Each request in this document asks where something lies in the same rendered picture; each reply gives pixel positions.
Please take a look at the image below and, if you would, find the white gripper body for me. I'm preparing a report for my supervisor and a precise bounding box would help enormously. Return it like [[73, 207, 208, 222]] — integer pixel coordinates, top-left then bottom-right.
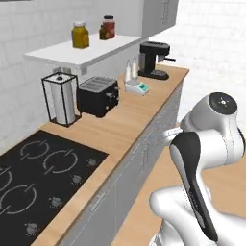
[[162, 126, 185, 146]]

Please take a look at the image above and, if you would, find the white and teal kitchen scale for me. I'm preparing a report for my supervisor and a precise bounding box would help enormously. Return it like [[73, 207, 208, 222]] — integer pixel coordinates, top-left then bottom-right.
[[124, 79, 150, 96]]

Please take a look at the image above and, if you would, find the grey base cupboard run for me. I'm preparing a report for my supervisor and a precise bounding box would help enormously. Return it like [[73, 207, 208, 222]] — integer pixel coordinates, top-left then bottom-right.
[[57, 79, 185, 246]]

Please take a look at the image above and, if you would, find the white shaker bottle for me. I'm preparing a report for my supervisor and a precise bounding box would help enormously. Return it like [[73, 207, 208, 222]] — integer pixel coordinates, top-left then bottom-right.
[[124, 60, 133, 83], [131, 56, 139, 81]]

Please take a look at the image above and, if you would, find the black coffee machine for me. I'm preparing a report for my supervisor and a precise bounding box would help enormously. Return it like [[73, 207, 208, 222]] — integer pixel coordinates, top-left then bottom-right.
[[137, 40, 177, 81]]

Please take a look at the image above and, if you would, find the black toaster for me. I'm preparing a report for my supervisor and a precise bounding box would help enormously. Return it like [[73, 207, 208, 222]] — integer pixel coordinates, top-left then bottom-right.
[[76, 76, 121, 119]]

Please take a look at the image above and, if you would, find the white paper towel roll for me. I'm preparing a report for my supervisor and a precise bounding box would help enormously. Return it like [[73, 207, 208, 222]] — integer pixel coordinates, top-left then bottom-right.
[[51, 74, 77, 125]]

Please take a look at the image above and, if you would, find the red jar with black lid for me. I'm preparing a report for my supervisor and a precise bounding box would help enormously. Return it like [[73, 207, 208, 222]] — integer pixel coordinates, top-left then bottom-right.
[[98, 14, 116, 41]]

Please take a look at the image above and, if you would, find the black hob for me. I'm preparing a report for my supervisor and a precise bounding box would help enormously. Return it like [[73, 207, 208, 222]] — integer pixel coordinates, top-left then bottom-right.
[[0, 130, 110, 246]]

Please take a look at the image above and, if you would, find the yellow jar with white lid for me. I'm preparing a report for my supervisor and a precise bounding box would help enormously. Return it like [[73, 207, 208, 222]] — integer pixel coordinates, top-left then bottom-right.
[[71, 20, 90, 50]]

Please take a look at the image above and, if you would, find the grey wall cupboard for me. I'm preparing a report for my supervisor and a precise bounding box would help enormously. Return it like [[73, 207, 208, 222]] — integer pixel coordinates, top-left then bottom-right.
[[140, 0, 180, 40]]

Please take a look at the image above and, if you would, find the white wall shelf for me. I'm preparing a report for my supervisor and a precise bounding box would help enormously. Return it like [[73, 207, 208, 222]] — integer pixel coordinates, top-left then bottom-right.
[[22, 33, 142, 69]]

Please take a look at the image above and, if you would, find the black wire paper towel holder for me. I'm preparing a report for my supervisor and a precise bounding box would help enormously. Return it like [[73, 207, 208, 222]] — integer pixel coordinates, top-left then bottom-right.
[[40, 71, 83, 129]]

